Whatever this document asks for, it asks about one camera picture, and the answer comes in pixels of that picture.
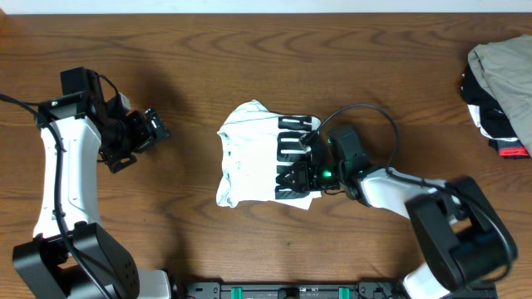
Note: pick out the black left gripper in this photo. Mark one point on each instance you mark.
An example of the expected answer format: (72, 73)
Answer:
(146, 129)

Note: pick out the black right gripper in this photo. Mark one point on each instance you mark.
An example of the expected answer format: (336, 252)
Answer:
(303, 177)

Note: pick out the white t-shirt black print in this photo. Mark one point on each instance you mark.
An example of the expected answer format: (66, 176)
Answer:
(258, 145)

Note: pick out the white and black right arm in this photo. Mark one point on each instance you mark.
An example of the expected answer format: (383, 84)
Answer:
(459, 233)

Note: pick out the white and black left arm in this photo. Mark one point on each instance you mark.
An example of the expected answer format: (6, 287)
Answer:
(71, 255)

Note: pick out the black red folded garment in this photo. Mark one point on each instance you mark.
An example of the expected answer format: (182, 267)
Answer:
(489, 118)

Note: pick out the grey folded garment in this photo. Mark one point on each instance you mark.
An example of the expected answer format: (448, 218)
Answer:
(503, 69)

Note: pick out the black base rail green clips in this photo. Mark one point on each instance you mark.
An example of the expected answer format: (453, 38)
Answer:
(361, 290)

